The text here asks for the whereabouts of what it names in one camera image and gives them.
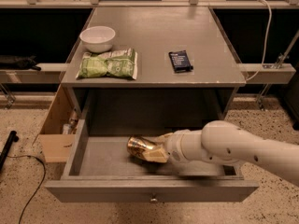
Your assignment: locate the orange soda can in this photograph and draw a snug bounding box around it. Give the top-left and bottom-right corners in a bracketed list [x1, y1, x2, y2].
[127, 136, 156, 161]

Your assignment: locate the black floor cable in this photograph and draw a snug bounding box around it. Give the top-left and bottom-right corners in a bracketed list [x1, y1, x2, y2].
[7, 154, 48, 224]

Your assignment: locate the grey right side ledge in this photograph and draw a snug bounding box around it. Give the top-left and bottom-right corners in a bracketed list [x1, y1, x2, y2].
[238, 63, 296, 84]

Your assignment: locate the black object on ledge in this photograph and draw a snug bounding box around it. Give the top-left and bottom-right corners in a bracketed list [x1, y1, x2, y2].
[0, 55, 41, 71]

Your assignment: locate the white hanging cable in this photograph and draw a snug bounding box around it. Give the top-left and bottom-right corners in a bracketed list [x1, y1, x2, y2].
[245, 0, 273, 82]

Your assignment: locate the grey cabinet counter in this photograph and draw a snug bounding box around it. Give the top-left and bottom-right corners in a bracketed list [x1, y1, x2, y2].
[62, 6, 245, 119]

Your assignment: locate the green chip bag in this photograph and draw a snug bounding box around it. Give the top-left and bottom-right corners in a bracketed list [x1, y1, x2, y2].
[76, 49, 138, 80]

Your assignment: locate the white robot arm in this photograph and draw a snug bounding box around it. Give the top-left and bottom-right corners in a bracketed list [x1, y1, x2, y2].
[143, 120, 299, 186]

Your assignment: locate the grey ledge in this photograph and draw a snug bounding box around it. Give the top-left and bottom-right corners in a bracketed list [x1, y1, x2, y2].
[0, 63, 68, 84]
[238, 63, 296, 84]

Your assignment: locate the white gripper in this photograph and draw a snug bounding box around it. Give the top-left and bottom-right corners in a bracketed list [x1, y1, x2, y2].
[142, 130, 189, 163]

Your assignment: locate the bottle inside cardboard box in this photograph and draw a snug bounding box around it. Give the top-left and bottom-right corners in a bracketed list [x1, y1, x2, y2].
[62, 110, 78, 134]

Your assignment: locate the dark blue snack packet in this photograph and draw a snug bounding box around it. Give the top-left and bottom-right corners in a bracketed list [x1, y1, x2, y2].
[168, 50, 193, 73]

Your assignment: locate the white ceramic bowl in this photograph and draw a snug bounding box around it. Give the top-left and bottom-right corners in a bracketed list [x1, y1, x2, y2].
[79, 26, 116, 53]

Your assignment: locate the grey open top drawer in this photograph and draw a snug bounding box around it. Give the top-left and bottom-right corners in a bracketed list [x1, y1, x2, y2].
[46, 121, 259, 203]

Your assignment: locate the black pole on floor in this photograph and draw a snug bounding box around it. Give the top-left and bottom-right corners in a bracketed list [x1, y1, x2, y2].
[0, 131, 19, 171]

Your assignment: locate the grey left side ledge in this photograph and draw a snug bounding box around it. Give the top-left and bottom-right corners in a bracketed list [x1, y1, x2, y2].
[0, 63, 68, 84]

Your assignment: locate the brown cardboard box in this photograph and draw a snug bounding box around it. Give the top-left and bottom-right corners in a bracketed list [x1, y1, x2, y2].
[38, 86, 75, 162]

